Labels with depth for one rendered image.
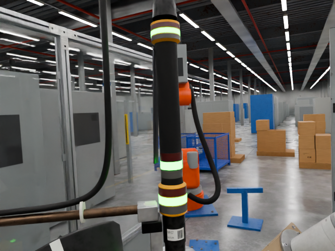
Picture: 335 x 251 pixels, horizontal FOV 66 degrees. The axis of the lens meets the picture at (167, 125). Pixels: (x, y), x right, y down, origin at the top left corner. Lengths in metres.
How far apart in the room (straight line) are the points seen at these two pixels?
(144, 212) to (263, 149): 9.38
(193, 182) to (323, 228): 3.51
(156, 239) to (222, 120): 8.03
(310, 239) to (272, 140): 8.67
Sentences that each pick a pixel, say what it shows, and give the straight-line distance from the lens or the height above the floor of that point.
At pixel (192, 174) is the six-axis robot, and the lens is 4.36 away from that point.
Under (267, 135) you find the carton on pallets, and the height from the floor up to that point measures 0.69.
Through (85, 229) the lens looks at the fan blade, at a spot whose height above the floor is 1.46.
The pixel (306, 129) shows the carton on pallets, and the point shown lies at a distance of 7.87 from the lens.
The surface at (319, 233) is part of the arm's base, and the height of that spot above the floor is 1.27.
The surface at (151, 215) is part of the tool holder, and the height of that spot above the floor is 1.53.
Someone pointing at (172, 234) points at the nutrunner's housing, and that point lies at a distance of 0.42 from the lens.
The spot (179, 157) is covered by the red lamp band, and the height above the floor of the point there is 1.61.
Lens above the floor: 1.68
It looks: 3 degrees down
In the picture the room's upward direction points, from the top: 3 degrees counter-clockwise
